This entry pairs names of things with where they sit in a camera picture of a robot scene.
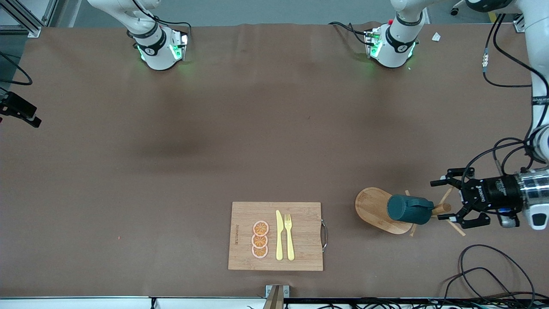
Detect dark green mug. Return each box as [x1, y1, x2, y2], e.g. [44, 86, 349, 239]
[387, 194, 434, 225]

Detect wooden mug rack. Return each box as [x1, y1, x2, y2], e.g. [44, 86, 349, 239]
[354, 184, 466, 237]

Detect bamboo cutting board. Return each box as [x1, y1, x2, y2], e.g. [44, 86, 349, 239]
[228, 201, 328, 272]

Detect yellow plastic fork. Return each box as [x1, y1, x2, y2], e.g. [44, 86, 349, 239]
[284, 214, 296, 261]

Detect yellow plastic knife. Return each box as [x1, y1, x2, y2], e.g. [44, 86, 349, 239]
[275, 210, 284, 261]

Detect black looped cable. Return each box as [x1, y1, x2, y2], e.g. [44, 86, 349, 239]
[459, 244, 537, 301]
[441, 267, 517, 301]

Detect aluminium frame profile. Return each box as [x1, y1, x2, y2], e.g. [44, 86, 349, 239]
[0, 0, 65, 38]
[513, 13, 531, 33]

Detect black cable bundle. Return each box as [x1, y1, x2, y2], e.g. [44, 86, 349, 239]
[326, 297, 549, 309]

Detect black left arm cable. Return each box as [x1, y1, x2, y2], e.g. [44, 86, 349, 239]
[463, 13, 539, 182]

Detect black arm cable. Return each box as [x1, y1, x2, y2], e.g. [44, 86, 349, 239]
[0, 0, 192, 86]
[463, 13, 539, 182]

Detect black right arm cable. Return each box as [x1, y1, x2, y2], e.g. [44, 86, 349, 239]
[0, 0, 192, 86]

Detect black base cable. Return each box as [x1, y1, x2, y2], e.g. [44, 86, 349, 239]
[328, 21, 371, 46]

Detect metal table edge bracket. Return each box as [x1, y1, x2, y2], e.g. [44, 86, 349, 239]
[263, 285, 290, 309]

